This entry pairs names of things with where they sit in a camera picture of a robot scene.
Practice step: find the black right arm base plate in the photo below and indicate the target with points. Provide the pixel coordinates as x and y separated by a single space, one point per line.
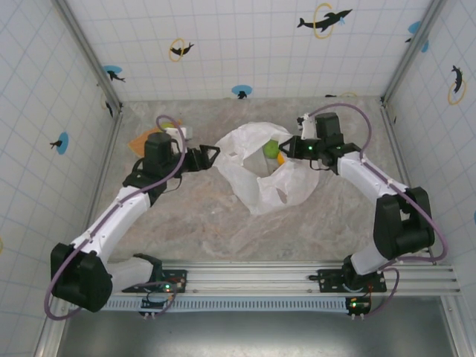
327 277

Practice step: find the aluminium corner post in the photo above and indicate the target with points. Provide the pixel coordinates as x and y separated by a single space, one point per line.
413 52
89 56

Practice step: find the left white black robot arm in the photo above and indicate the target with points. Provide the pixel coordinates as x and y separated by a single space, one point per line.
122 212

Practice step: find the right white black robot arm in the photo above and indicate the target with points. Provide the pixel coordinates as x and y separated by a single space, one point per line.
368 178

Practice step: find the blue circle dolphin sticker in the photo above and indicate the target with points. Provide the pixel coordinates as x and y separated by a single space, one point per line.
241 91
61 143
415 28
113 73

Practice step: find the aluminium table side rail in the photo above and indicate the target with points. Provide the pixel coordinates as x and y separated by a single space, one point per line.
108 156
399 156

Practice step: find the bright green apple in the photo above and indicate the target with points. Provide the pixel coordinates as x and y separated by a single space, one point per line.
270 148

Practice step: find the small black electronics board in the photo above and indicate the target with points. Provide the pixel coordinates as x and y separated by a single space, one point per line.
156 303
359 305

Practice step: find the aluminium mounting rail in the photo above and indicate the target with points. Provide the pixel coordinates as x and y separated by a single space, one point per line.
253 277

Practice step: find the wooden fruit basket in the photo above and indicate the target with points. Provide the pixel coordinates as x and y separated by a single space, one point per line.
137 143

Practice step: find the white plastic bag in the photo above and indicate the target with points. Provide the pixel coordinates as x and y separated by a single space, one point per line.
297 186

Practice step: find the yellow orange apple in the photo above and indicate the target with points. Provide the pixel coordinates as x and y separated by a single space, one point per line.
280 159

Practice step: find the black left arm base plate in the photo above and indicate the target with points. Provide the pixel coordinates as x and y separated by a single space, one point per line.
181 273

